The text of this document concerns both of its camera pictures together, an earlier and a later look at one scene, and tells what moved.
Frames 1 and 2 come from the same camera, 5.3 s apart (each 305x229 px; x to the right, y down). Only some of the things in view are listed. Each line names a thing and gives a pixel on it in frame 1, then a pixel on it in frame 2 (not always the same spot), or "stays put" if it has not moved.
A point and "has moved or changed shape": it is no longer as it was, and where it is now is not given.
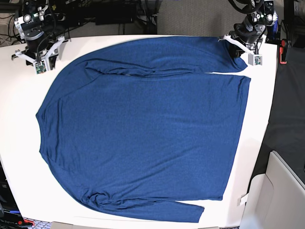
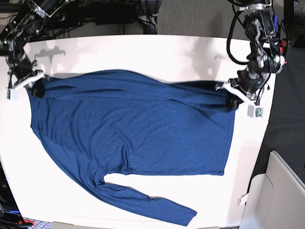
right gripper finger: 235,51 -> 233,101
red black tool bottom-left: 26,221 stays put
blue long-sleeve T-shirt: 141,129 has moved or changed shape
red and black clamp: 282,49 stays put
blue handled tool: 275,26 stays put
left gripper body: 37,43 -> 22,69
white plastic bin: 275,200 stays put
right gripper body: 249,34 -> 249,81
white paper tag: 242,200 stays put
